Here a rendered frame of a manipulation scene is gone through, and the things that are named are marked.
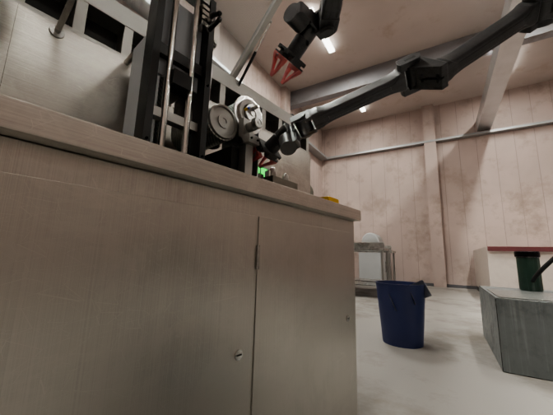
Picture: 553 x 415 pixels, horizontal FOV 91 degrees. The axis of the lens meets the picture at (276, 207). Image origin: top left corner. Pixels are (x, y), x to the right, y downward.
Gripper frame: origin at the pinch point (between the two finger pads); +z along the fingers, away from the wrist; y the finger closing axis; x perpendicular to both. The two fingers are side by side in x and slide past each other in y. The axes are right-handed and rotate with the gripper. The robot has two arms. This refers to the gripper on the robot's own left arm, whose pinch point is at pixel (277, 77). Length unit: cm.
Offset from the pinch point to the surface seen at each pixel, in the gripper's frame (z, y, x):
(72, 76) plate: 39, -50, 25
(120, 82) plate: 36, -35, 29
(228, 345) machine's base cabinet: 41, -29, -70
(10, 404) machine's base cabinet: 41, -60, -69
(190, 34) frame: 4.4, -32.6, 0.2
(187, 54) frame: 8.7, -33.1, -4.9
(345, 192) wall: 185, 762, 335
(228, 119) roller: 20.5, -10.6, -3.7
